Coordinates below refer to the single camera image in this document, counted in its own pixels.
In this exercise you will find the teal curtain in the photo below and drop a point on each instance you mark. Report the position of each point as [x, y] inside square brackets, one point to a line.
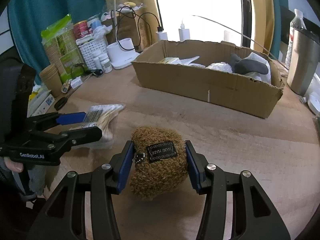
[277, 2]
[50, 5]

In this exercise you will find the yellow white plush toy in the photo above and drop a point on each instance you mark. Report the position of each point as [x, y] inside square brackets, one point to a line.
[130, 4]

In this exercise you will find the red can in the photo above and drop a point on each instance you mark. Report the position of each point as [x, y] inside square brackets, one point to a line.
[82, 30]

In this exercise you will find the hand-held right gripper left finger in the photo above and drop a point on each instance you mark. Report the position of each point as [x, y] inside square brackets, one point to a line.
[126, 166]

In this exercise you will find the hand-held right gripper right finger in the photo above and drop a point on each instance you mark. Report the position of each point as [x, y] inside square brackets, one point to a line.
[194, 170]

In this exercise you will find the cardboard box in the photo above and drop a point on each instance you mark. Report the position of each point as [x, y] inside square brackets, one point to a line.
[207, 90]

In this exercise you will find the white flat box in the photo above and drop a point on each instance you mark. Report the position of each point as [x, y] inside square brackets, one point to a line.
[41, 102]

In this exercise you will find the grey soft slipper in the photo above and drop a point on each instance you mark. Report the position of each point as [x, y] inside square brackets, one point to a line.
[247, 67]

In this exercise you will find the white computer mouse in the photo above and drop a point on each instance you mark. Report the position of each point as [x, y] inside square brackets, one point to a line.
[314, 103]

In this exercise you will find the white pill bottle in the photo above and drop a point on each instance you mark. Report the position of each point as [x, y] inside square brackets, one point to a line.
[107, 66]
[97, 61]
[103, 58]

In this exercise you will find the cotton swab bag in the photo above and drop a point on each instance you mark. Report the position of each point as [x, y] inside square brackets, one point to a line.
[107, 122]

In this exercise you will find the black door frame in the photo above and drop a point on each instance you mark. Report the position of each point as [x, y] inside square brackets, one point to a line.
[246, 10]

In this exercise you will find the white desk lamp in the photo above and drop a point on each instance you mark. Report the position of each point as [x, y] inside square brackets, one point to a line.
[122, 52]

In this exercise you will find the person's left forearm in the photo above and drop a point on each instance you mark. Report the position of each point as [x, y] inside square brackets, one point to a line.
[37, 180]

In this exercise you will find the black torch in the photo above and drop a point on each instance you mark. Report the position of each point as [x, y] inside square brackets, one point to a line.
[95, 72]

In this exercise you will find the white plastic bag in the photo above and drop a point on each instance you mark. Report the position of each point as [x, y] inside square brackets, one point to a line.
[260, 60]
[192, 62]

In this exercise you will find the yellow printed packet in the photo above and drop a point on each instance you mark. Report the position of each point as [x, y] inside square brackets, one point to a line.
[170, 60]

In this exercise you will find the person's left hand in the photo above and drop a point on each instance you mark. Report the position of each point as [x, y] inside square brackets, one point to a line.
[13, 165]

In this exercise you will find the clear plastic water bottle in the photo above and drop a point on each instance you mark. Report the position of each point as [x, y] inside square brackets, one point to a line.
[295, 27]

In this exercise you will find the stack of paper cups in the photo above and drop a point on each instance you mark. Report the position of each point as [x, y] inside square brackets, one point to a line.
[51, 78]

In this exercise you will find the person's dark clothing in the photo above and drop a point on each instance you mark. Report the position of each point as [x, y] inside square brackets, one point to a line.
[15, 217]

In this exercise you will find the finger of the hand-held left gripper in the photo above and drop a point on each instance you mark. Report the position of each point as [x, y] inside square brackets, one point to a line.
[71, 118]
[85, 135]

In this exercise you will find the white charger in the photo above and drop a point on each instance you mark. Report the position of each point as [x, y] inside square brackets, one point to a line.
[184, 33]
[161, 36]

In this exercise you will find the green paper cup packet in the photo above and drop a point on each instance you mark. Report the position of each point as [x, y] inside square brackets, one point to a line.
[62, 47]

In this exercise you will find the black scissors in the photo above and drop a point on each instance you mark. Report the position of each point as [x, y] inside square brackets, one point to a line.
[60, 103]

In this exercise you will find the brown plush toy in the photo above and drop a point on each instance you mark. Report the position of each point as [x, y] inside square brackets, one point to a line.
[160, 177]

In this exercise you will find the white plastic basket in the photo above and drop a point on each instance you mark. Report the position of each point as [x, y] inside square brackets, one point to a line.
[92, 51]

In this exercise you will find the steel tumbler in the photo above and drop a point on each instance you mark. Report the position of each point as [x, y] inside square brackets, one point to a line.
[303, 62]

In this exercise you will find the brown paper bag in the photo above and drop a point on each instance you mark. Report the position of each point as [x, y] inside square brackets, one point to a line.
[130, 30]

